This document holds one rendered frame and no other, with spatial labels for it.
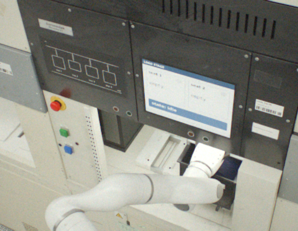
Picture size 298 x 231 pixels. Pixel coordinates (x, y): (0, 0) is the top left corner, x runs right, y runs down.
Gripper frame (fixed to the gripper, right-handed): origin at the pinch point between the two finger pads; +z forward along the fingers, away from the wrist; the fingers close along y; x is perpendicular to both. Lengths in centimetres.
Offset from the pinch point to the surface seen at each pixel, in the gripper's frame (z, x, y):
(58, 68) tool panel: -19, 30, -50
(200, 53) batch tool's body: -19, 52, -1
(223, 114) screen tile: -18.7, 32.9, 7.4
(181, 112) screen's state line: -18.8, 28.2, -5.7
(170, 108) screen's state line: -18.8, 28.2, -9.6
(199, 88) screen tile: -18.8, 39.9, -0.3
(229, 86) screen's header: -18.7, 44.0, 8.3
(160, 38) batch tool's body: -19, 54, -12
